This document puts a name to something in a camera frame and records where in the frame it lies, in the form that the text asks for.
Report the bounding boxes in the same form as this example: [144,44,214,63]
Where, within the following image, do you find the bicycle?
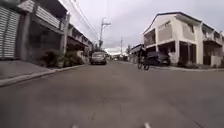
[137,57,151,71]

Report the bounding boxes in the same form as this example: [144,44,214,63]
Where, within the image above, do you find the person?
[137,45,150,66]

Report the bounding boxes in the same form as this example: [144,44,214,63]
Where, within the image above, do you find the grey building with shutters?
[0,0,72,64]

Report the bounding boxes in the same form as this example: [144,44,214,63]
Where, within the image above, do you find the grey car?
[89,51,109,66]

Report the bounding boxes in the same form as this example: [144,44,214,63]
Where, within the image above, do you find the grey asphalt road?
[0,60,224,128]

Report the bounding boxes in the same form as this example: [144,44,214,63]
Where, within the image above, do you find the utility pole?
[98,17,112,51]

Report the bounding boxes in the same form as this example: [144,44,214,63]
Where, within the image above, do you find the bushes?
[41,49,86,69]

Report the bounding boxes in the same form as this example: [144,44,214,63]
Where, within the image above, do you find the grey concrete sidewalk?
[0,59,88,88]

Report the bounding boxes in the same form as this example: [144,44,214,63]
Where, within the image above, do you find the dark parked vehicle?
[145,50,172,67]

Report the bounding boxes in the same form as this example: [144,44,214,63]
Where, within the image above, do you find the concrete kerb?
[149,64,224,73]

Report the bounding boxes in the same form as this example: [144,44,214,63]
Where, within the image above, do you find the beige two-storey building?
[142,11,224,68]

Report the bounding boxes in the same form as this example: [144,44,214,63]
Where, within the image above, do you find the overhead wires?
[61,0,101,40]

